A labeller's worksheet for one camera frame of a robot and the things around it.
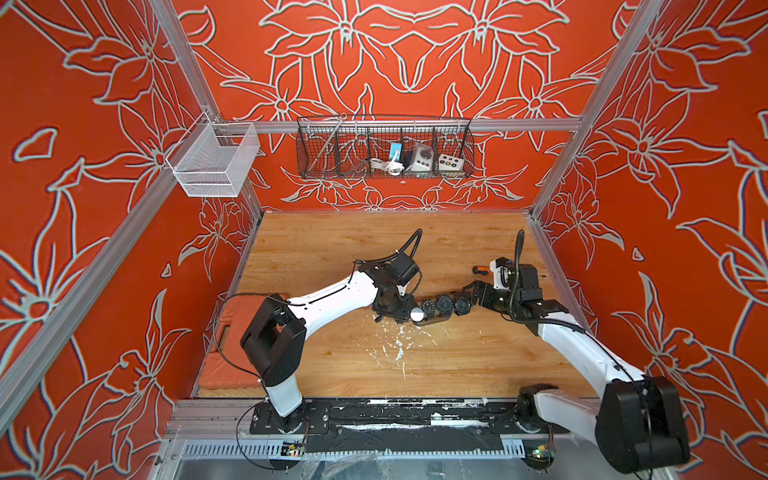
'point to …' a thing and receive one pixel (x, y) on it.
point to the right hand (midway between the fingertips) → (467, 291)
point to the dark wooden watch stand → (434, 320)
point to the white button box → (450, 163)
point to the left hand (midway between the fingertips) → (406, 312)
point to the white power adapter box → (423, 158)
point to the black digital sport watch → (444, 304)
